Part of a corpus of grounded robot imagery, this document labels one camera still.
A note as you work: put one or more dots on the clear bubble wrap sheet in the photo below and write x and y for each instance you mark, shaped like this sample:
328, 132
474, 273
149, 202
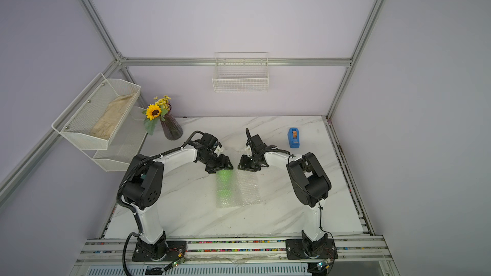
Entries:
246, 189

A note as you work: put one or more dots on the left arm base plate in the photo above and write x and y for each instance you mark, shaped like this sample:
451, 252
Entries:
166, 251

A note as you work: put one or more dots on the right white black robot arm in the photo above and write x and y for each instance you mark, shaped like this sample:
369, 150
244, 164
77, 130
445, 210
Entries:
309, 181

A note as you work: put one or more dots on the dark glass flower vase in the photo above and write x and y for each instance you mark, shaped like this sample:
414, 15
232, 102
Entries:
171, 128

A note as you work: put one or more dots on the green plastic wine glass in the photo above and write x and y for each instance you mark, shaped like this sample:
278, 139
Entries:
225, 181

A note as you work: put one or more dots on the white mesh two-tier shelf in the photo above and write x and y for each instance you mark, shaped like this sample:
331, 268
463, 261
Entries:
77, 120

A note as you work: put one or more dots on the blue tape dispenser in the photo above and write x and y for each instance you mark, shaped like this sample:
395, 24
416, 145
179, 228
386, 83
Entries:
294, 138

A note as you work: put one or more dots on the artificial sunflower bouquet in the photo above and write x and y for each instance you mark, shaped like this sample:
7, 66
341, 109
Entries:
156, 113

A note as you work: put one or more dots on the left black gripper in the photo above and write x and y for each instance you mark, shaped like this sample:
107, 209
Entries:
222, 164

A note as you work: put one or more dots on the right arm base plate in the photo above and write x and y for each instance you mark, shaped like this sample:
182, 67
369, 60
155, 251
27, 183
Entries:
304, 249

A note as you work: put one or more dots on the beige cloth in shelf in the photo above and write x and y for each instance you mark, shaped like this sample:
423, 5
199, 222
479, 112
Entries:
107, 124

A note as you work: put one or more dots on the white wire wall basket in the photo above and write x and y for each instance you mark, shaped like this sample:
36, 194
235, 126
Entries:
241, 72

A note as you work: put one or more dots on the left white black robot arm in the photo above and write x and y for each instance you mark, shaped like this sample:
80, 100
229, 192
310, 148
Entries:
142, 183

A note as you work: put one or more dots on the aluminium rail front frame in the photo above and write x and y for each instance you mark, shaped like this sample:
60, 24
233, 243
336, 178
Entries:
355, 255

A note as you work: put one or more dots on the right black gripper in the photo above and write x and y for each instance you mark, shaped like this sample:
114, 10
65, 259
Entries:
245, 165

